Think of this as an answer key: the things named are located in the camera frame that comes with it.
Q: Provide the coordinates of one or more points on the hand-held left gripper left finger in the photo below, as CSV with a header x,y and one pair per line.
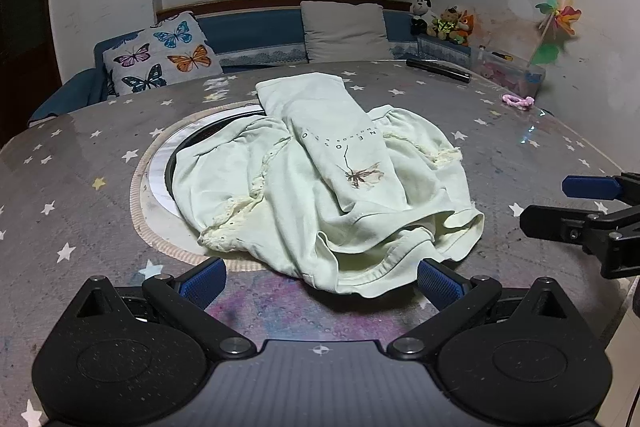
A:
x,y
205,282

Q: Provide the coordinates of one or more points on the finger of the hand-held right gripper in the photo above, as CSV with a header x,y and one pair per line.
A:
x,y
590,187
545,221

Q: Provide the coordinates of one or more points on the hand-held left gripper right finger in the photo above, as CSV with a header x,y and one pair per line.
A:
x,y
440,282

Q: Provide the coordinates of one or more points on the pale green shirt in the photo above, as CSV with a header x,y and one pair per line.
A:
x,y
300,187

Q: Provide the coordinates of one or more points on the grey star-print tablecloth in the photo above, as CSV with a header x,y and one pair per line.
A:
x,y
500,147

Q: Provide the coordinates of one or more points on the round built-in table stove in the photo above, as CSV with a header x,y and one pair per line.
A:
x,y
167,157

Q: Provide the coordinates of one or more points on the clear plastic storage box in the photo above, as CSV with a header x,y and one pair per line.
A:
x,y
505,72

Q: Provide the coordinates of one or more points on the colourful pinwheel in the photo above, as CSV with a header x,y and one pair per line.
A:
x,y
557,17

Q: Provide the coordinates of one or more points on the long black bar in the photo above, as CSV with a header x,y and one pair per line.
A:
x,y
440,69

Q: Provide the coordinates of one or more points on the orange fox plush toy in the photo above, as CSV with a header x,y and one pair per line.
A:
x,y
466,27

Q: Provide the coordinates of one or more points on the brown bear plush toy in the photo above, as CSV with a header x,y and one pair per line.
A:
x,y
445,24

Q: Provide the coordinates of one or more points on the butterfly print pillow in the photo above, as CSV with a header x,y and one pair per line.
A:
x,y
155,52

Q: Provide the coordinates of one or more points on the panda plush toy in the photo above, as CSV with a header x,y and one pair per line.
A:
x,y
421,14

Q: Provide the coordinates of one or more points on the blue sofa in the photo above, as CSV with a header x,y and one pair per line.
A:
x,y
250,32

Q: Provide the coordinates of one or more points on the beige pillow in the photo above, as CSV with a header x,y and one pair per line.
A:
x,y
345,32

